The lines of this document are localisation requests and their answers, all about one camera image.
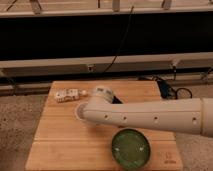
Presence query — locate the white ceramic cup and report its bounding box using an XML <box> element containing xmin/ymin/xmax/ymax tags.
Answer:
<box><xmin>75</xmin><ymin>102</ymin><xmax>87</xmax><ymax>121</ymax></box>

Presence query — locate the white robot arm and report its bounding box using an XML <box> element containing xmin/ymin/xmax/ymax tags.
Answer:
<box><xmin>83</xmin><ymin>87</ymin><xmax>213</xmax><ymax>138</ymax></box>

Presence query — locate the black smartphone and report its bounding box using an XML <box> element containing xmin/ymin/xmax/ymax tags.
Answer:
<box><xmin>113</xmin><ymin>96</ymin><xmax>122</xmax><ymax>104</ymax></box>

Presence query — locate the wooden cutting board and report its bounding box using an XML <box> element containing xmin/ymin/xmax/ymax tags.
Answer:
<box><xmin>26</xmin><ymin>81</ymin><xmax>183</xmax><ymax>171</ymax></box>

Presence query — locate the blue device with cables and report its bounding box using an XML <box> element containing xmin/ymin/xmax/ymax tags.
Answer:
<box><xmin>156</xmin><ymin>78</ymin><xmax>193</xmax><ymax>99</ymax></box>

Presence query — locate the black hanging cable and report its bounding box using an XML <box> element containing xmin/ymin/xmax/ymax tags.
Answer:
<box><xmin>101</xmin><ymin>4</ymin><xmax>135</xmax><ymax>75</ymax></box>

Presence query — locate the white metal rail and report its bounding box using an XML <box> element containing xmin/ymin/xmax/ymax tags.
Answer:
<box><xmin>0</xmin><ymin>52</ymin><xmax>213</xmax><ymax>77</ymax></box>

